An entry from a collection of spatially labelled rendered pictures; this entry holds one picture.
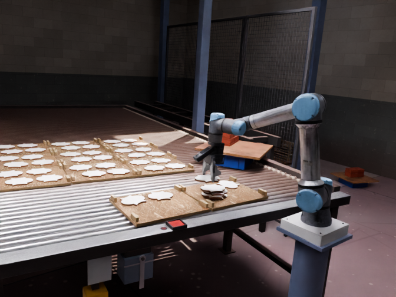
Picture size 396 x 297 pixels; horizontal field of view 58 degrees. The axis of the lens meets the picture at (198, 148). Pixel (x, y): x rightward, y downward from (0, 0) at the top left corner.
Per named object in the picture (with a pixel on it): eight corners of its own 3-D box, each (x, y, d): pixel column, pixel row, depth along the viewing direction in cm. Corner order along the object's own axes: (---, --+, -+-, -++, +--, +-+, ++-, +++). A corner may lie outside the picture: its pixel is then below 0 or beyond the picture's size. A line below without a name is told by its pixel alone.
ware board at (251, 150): (273, 147, 299) (273, 145, 299) (259, 160, 254) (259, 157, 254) (216, 139, 317) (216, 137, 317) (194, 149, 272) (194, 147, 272)
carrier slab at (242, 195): (268, 198, 209) (268, 195, 209) (212, 211, 186) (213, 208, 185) (229, 181, 237) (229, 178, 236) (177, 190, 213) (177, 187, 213)
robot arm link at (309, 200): (329, 207, 171) (325, 91, 163) (321, 217, 158) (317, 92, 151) (304, 204, 177) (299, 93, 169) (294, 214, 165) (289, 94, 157)
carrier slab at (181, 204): (209, 211, 185) (210, 208, 185) (136, 227, 163) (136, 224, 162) (175, 190, 213) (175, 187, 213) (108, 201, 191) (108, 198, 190)
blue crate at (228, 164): (254, 161, 291) (255, 149, 289) (244, 170, 263) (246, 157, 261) (218, 155, 302) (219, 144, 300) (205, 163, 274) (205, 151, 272)
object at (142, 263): (154, 286, 161) (155, 249, 157) (124, 294, 154) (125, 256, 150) (144, 273, 171) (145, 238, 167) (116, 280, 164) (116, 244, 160)
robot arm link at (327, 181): (333, 201, 181) (336, 175, 178) (326, 210, 170) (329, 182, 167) (309, 196, 188) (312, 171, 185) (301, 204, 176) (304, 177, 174)
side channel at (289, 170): (338, 199, 234) (340, 185, 232) (332, 200, 231) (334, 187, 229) (128, 111, 571) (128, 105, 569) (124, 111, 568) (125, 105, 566)
